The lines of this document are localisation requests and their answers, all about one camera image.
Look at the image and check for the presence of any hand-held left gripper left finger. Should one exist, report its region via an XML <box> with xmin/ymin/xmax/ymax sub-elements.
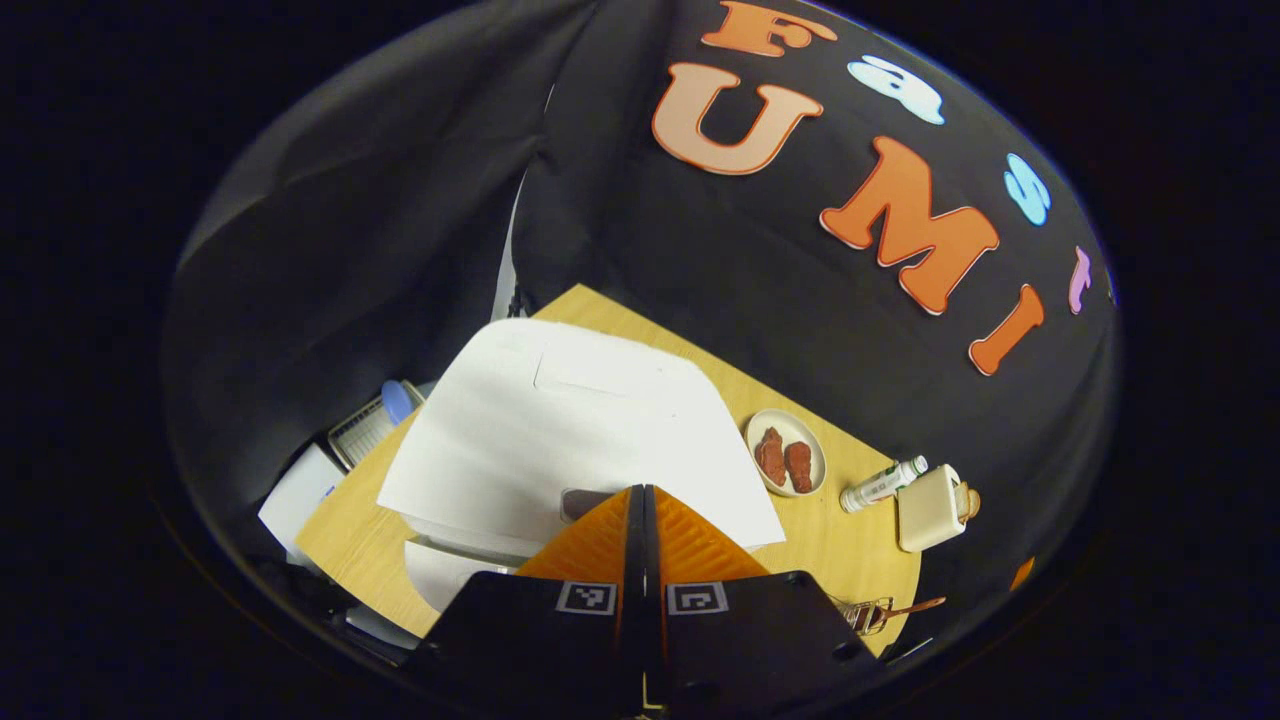
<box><xmin>415</xmin><ymin>485</ymin><xmax>651</xmax><ymax>720</ymax></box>

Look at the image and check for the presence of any white slatted basket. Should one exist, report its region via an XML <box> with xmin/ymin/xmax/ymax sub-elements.
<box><xmin>328</xmin><ymin>395</ymin><xmax>403</xmax><ymax>471</ymax></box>

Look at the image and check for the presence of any white box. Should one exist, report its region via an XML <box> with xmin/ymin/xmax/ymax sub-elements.
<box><xmin>258</xmin><ymin>443</ymin><xmax>347</xmax><ymax>567</ymax></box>

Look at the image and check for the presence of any white round plate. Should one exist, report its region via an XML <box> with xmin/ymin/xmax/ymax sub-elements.
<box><xmin>745</xmin><ymin>408</ymin><xmax>828</xmax><ymax>498</ymax></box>

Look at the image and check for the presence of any white toaster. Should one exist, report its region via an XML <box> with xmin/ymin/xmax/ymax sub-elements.
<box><xmin>895</xmin><ymin>464</ymin><xmax>967</xmax><ymax>553</ymax></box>

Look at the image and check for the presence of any wire chopstick holder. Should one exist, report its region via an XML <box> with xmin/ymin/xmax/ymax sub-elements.
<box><xmin>830</xmin><ymin>597</ymin><xmax>897</xmax><ymax>637</ymax></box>

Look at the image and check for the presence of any white rice cooker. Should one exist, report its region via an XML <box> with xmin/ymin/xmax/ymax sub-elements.
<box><xmin>377</xmin><ymin>318</ymin><xmax>786</xmax><ymax>613</ymax></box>

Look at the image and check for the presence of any white bottle green label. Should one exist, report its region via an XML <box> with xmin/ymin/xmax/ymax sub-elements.
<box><xmin>840</xmin><ymin>456</ymin><xmax>929</xmax><ymax>513</ymax></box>

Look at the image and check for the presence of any black backdrop cloth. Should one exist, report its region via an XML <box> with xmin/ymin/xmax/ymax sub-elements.
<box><xmin>165</xmin><ymin>0</ymin><xmax>1121</xmax><ymax>641</ymax></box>

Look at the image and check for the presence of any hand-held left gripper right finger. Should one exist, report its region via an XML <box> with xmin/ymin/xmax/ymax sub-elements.
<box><xmin>645</xmin><ymin>485</ymin><xmax>883</xmax><ymax>720</ymax></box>

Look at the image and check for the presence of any brown wooden spoon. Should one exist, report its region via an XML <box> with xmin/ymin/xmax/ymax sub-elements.
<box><xmin>850</xmin><ymin>596</ymin><xmax>947</xmax><ymax>631</ymax></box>

